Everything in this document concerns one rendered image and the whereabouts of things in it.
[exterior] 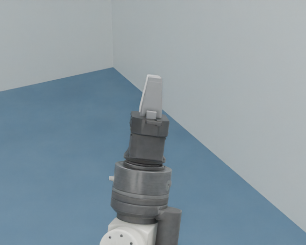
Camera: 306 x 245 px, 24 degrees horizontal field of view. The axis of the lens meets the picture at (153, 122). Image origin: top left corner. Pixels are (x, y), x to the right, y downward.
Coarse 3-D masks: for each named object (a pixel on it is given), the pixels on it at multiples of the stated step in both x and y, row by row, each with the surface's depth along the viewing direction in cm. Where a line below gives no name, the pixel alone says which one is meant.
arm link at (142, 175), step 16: (144, 128) 102; (160, 128) 102; (144, 144) 104; (160, 144) 104; (128, 160) 107; (144, 160) 105; (160, 160) 105; (112, 176) 108; (128, 176) 105; (144, 176) 104; (160, 176) 105; (128, 192) 105; (144, 192) 105; (160, 192) 106
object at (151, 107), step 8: (152, 80) 104; (160, 80) 104; (152, 88) 104; (160, 88) 104; (144, 96) 104; (152, 96) 104; (160, 96) 104; (144, 104) 104; (152, 104) 104; (160, 104) 104; (144, 112) 104; (152, 112) 104; (160, 112) 105
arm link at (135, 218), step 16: (112, 192) 108; (128, 208) 105; (144, 208) 105; (160, 208) 106; (176, 208) 109; (112, 224) 107; (128, 224) 106; (144, 224) 106; (160, 224) 107; (176, 224) 106; (112, 240) 104; (128, 240) 103; (144, 240) 106; (160, 240) 107; (176, 240) 107
